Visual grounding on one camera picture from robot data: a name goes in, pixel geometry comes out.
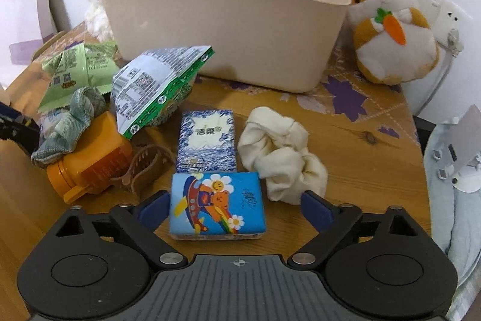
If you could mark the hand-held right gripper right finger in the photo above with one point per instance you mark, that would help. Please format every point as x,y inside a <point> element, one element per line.
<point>317,212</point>

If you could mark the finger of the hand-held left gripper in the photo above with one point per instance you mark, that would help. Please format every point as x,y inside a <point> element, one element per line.
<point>17,127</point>

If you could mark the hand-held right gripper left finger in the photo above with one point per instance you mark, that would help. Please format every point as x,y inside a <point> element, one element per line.
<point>154,210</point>

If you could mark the grey green sock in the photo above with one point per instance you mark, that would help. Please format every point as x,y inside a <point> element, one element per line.
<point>71,121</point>

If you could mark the blue cartoon tissue pack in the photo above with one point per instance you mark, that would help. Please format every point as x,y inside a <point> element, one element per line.
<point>214,204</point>

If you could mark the cream scrunchie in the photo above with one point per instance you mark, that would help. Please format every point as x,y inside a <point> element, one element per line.
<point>278,155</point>

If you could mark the orange bottle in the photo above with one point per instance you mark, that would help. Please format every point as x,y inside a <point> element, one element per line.
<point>97,151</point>

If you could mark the blue white tissue pack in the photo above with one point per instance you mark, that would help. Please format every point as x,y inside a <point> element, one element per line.
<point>206,140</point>

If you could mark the white green snack packet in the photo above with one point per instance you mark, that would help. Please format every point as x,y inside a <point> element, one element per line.
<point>150,88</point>

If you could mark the beige storage bin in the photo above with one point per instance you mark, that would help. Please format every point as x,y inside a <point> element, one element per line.
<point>225,35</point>

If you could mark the clear plastic packet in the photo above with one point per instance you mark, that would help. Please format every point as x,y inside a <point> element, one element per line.
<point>49,121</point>

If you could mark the brown hair claw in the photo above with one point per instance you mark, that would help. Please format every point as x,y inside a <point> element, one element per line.
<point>141,165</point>

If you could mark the wooden desk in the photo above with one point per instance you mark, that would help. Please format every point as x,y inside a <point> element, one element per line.
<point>375,174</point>

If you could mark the purple flower table mat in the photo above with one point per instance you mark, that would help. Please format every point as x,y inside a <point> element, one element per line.
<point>345,95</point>

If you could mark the light blue quilt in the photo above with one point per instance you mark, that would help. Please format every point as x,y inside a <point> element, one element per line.
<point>443,215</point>

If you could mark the white phone stand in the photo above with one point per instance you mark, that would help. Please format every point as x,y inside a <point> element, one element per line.
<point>466,178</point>

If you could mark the orange white hamster plush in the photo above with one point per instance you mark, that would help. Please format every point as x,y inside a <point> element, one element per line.
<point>390,54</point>

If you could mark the white wall socket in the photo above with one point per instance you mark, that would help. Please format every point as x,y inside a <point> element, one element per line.
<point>453,16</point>

